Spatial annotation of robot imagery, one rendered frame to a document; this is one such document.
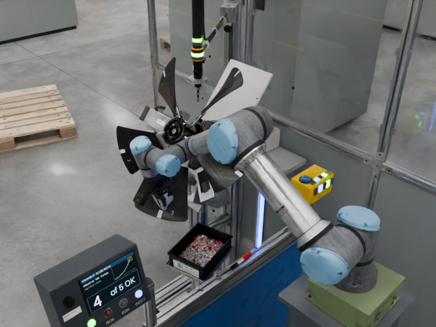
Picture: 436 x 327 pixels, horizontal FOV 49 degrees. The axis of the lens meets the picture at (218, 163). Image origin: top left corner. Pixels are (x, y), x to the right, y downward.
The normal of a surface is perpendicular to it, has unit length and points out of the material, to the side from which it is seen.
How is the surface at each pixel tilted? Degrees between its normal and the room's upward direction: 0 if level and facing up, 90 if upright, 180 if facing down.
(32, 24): 90
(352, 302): 4
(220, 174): 22
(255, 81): 50
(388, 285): 4
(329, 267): 94
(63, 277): 15
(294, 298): 0
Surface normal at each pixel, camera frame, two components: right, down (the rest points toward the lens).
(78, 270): -0.17, -0.92
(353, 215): 0.05, -0.91
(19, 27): 0.67, 0.40
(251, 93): -0.55, -0.27
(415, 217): -0.73, 0.36
